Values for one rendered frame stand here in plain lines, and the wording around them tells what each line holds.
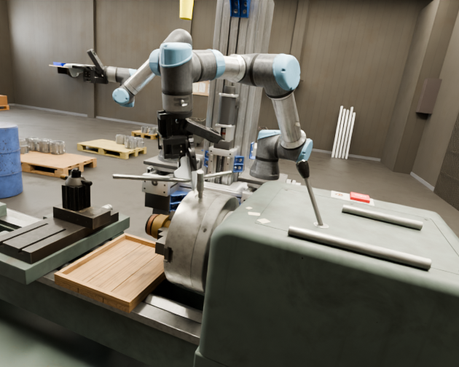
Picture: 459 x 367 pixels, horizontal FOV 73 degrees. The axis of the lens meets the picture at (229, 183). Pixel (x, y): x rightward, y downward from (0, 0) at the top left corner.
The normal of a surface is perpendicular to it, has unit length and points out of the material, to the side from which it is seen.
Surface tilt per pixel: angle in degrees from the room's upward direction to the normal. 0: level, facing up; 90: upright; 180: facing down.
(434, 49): 90
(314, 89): 90
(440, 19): 90
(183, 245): 72
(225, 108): 90
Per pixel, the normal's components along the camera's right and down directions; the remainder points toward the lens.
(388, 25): -0.24, 0.25
